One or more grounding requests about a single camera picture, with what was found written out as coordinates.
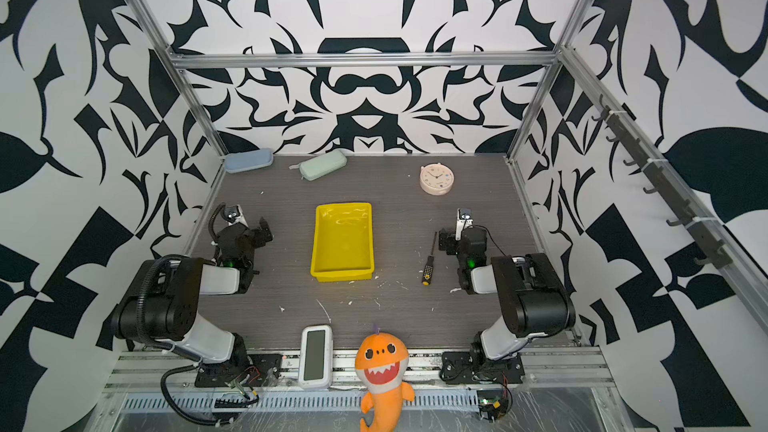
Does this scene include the black yellow screwdriver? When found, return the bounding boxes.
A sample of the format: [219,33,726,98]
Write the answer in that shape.
[422,232,438,286]

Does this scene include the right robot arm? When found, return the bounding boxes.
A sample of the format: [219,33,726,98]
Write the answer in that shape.
[438,208,576,384]

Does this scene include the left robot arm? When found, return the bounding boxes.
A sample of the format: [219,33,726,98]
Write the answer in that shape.
[109,219,273,387]

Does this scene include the yellow plastic bin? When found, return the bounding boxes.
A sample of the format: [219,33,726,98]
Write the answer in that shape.
[310,202,375,283]

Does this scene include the pink round clock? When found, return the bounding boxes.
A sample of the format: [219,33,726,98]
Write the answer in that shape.
[419,163,455,196]

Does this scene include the green pencil case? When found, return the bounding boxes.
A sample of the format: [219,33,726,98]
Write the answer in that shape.
[289,150,348,181]

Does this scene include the blue pencil case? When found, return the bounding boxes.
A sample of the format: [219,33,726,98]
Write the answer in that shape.
[224,149,274,174]

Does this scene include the orange shark plush toy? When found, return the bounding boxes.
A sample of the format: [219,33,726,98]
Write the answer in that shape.
[355,332,415,431]

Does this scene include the white digital scale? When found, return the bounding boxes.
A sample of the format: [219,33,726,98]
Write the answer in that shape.
[298,325,334,390]

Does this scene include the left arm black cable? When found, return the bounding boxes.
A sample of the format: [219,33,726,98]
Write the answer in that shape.
[158,364,260,428]

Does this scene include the aluminium frame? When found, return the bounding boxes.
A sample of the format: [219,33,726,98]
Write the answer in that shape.
[126,0,767,328]

